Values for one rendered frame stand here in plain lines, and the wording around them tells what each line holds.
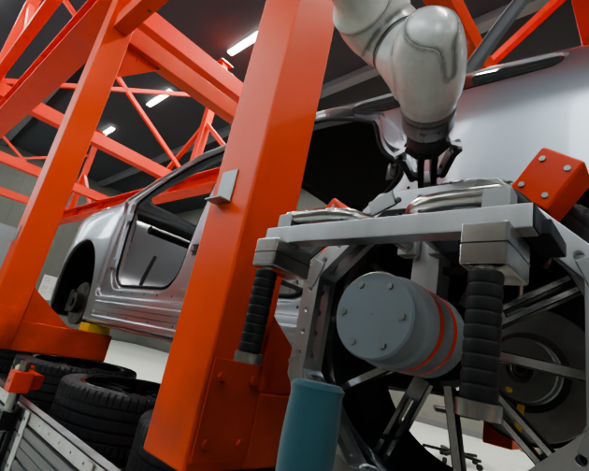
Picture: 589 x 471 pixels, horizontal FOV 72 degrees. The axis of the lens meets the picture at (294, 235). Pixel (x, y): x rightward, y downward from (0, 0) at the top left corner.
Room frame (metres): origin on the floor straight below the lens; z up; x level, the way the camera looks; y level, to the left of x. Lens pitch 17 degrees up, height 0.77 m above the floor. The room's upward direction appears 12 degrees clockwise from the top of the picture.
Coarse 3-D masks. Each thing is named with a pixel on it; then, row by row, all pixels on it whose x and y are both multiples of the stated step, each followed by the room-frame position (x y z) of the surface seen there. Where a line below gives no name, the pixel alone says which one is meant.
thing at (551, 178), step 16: (544, 160) 0.55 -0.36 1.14; (560, 160) 0.54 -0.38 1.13; (576, 160) 0.52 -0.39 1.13; (528, 176) 0.57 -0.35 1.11; (544, 176) 0.55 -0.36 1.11; (560, 176) 0.54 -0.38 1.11; (576, 176) 0.53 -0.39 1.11; (528, 192) 0.57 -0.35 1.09; (544, 192) 0.55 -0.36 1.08; (560, 192) 0.54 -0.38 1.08; (576, 192) 0.56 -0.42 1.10; (544, 208) 0.55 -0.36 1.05; (560, 208) 0.57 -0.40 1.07
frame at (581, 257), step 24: (408, 192) 0.71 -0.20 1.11; (432, 192) 0.68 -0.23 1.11; (384, 216) 0.76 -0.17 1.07; (576, 240) 0.52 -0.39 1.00; (312, 264) 0.85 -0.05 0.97; (336, 264) 0.83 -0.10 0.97; (576, 264) 0.52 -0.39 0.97; (312, 288) 0.85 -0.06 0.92; (312, 312) 0.84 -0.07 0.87; (312, 336) 0.85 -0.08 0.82; (288, 360) 0.87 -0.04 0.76; (312, 360) 0.87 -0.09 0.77; (336, 456) 0.76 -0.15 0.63; (360, 456) 0.79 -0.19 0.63; (552, 456) 0.54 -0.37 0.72; (576, 456) 0.54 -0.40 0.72
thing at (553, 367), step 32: (384, 256) 0.88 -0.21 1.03; (544, 288) 0.64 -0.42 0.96; (576, 288) 0.61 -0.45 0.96; (512, 320) 0.67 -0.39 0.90; (352, 384) 0.88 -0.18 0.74; (384, 384) 1.04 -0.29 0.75; (416, 384) 0.78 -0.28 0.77; (448, 384) 0.74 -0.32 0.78; (352, 416) 0.87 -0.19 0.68; (384, 416) 0.97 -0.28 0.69; (416, 416) 0.79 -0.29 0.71; (448, 416) 0.74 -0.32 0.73; (512, 416) 0.67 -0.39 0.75; (384, 448) 0.82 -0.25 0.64; (416, 448) 0.95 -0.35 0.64; (544, 448) 0.64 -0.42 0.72
